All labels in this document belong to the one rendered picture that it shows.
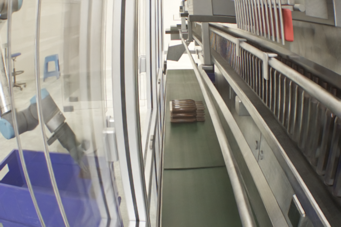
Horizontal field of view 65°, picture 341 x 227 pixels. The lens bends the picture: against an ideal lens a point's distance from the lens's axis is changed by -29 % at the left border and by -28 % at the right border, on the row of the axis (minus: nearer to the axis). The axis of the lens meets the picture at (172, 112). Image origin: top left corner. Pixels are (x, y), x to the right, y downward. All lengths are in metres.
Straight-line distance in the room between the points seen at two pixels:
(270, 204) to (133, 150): 0.29
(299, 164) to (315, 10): 0.31
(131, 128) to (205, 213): 0.21
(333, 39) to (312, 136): 0.49
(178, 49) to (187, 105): 1.12
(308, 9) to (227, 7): 0.70
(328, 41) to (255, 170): 0.39
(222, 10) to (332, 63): 0.57
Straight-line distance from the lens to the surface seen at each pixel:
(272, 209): 0.46
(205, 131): 0.93
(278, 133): 0.40
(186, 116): 0.99
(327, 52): 0.80
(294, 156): 0.34
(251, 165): 0.61
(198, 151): 0.80
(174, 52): 2.10
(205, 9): 1.17
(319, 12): 0.56
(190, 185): 0.64
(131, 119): 0.62
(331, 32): 0.77
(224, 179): 0.66
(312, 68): 0.31
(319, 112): 0.28
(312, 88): 0.26
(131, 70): 0.59
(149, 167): 0.97
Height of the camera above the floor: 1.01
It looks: 17 degrees down
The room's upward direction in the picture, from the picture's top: 2 degrees counter-clockwise
